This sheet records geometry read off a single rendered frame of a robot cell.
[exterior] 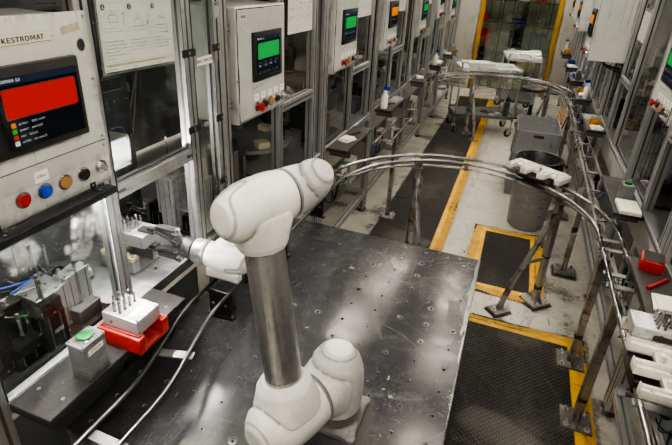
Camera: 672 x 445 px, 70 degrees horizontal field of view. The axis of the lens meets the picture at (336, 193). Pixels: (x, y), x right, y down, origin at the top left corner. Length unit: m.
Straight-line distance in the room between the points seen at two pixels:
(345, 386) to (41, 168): 0.98
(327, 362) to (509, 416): 1.45
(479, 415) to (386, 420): 1.07
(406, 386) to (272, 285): 0.76
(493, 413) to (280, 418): 1.55
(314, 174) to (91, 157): 0.64
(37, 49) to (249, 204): 0.61
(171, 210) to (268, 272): 1.01
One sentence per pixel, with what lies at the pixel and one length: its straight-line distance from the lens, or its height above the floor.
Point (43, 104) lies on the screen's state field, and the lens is 1.33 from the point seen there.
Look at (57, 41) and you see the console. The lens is 1.38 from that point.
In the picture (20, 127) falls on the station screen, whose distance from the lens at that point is 1.30.
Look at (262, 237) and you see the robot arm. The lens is 1.11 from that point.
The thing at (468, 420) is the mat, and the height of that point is 0.01.
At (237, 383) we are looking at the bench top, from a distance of 1.77.
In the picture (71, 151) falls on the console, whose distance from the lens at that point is 1.44.
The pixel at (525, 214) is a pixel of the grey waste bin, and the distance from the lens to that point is 4.34.
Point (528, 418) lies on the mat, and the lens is 2.76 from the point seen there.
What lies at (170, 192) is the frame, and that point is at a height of 1.10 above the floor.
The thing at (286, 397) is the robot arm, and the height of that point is 0.96.
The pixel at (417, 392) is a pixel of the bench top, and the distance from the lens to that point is 1.77.
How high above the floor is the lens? 1.96
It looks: 25 degrees down
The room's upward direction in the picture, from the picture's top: 3 degrees clockwise
